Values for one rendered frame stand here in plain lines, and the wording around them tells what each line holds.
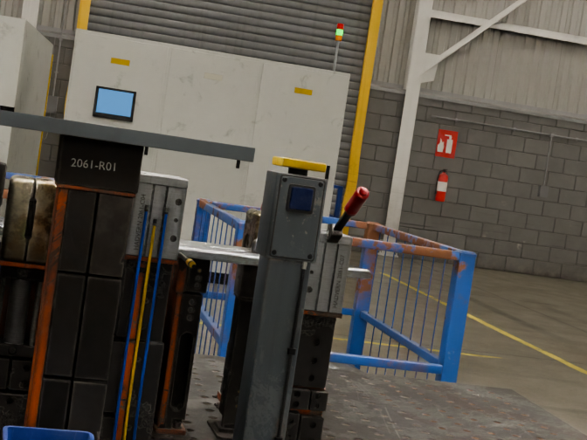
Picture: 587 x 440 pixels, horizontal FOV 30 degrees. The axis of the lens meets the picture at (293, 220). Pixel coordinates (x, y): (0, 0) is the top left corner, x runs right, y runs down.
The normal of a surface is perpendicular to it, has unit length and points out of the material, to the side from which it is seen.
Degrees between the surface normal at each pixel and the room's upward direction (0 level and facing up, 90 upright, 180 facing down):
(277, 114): 90
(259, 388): 90
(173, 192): 90
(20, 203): 90
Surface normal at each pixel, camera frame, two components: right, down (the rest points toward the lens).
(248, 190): 0.19, 0.08
